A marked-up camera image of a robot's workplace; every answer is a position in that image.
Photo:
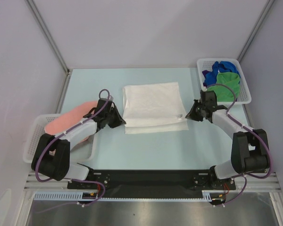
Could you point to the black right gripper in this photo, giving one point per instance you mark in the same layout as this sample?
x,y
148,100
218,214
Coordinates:
x,y
196,111

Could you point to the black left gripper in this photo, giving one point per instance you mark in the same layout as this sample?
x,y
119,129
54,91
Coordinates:
x,y
119,121

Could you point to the pink towel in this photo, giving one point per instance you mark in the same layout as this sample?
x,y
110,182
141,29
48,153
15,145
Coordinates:
x,y
68,117

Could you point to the white towel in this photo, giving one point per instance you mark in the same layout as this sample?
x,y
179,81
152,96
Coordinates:
x,y
153,108

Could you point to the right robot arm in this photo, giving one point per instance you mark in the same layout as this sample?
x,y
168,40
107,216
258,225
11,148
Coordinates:
x,y
250,153

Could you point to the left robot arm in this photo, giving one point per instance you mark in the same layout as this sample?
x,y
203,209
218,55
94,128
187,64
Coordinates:
x,y
52,156

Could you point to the white basket with towels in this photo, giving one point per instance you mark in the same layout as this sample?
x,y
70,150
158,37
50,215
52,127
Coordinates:
x,y
206,64

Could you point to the green towel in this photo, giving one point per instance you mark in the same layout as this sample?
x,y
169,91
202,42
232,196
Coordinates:
x,y
227,87

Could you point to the blue towel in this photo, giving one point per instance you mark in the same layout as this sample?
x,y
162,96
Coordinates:
x,y
218,67

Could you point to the empty white perforated basket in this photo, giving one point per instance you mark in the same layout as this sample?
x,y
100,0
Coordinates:
x,y
82,152

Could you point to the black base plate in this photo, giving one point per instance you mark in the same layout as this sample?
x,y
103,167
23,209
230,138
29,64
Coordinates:
x,y
154,184

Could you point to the aluminium rail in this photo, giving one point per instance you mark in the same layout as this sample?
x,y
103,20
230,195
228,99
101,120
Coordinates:
x,y
270,184

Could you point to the grey slotted cable duct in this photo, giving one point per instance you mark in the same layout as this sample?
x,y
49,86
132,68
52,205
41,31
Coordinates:
x,y
65,196

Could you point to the left aluminium frame post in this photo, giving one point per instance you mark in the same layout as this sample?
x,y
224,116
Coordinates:
x,y
47,34

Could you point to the aluminium frame post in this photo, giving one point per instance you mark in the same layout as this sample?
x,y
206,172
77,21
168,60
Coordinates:
x,y
47,34
256,28

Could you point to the right aluminium frame post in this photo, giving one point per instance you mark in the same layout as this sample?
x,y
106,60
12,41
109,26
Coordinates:
x,y
256,28

